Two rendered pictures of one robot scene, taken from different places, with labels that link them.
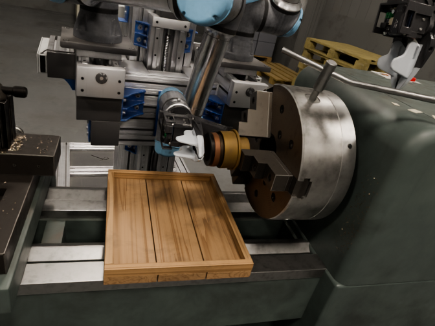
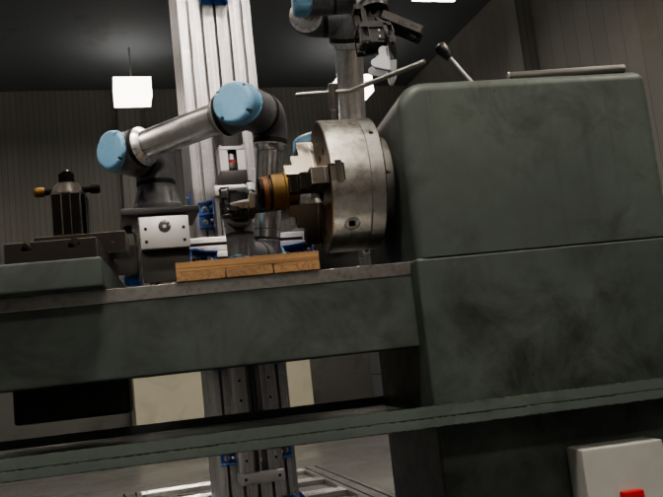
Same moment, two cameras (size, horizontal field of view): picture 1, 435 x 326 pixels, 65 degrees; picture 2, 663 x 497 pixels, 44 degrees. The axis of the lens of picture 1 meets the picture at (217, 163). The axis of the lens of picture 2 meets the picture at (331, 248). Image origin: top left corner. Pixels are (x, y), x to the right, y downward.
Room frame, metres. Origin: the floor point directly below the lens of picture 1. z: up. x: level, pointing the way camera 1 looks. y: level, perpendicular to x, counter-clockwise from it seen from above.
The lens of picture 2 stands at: (-1.12, -0.46, 0.67)
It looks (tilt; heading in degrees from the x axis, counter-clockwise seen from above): 8 degrees up; 11
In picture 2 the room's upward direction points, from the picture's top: 6 degrees counter-clockwise
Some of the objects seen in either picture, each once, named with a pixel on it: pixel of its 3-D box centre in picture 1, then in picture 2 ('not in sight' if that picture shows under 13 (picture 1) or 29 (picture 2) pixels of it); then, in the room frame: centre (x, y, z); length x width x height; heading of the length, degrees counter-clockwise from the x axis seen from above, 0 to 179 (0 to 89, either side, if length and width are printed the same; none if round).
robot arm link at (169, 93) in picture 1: (173, 105); (238, 217); (0.92, 0.16, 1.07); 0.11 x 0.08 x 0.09; 21
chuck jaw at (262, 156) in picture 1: (271, 171); (315, 179); (0.64, -0.11, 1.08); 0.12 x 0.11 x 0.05; 20
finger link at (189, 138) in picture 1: (189, 141); (241, 188); (0.67, 0.07, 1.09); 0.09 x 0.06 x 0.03; 21
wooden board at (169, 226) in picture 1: (171, 217); (244, 276); (0.67, 0.08, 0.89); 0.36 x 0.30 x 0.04; 20
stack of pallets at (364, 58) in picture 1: (343, 82); not in sight; (5.20, -1.54, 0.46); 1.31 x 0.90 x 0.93; 26
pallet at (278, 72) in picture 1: (277, 73); not in sight; (6.76, -0.74, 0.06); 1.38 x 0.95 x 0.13; 26
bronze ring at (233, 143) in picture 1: (226, 149); (278, 190); (0.70, -0.01, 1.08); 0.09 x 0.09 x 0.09; 22
